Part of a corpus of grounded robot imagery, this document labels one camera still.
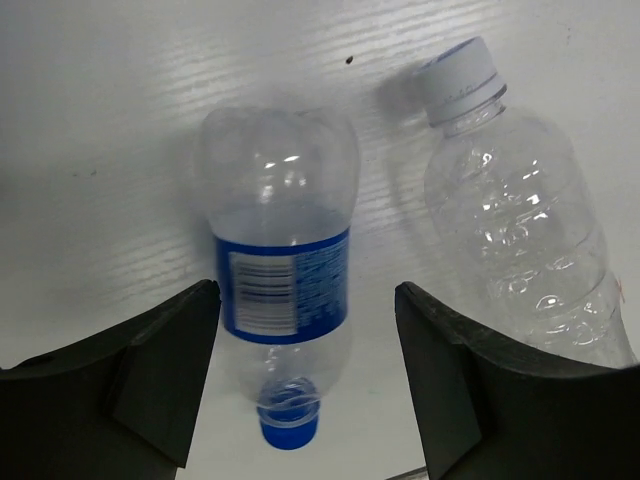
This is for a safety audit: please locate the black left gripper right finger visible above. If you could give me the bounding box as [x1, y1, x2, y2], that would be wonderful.
[395, 282, 639, 479]

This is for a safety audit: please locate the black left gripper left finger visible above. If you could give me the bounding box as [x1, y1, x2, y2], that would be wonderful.
[1, 280, 221, 479]

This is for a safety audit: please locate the blue label plastic bottle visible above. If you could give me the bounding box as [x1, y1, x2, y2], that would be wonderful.
[193, 106, 361, 450]

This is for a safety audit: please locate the clear white cap bottle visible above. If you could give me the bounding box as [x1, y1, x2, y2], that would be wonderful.
[415, 37, 635, 368]

